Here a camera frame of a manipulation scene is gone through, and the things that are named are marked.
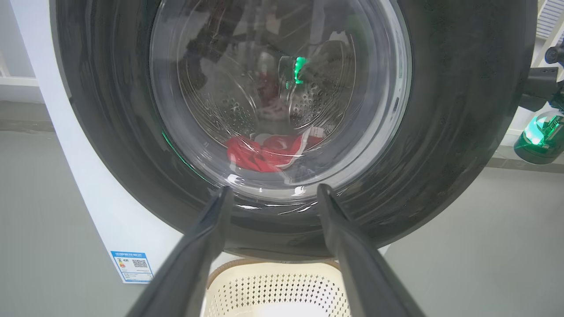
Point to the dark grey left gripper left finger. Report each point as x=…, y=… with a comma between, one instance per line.
x=185, y=273

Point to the red and white garment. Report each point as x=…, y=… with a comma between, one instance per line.
x=249, y=154

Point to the cream perforated laundry basket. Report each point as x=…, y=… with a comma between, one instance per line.
x=282, y=290

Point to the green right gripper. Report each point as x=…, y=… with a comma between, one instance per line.
x=539, y=149

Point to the white front-load washing machine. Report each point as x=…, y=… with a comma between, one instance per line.
x=92, y=185

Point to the blue energy label sticker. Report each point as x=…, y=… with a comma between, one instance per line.
x=132, y=266

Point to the black round glass washer door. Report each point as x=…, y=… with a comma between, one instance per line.
x=462, y=132

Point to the white slatted panel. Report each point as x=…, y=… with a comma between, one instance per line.
x=551, y=17

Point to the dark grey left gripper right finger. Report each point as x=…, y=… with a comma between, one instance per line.
x=365, y=273

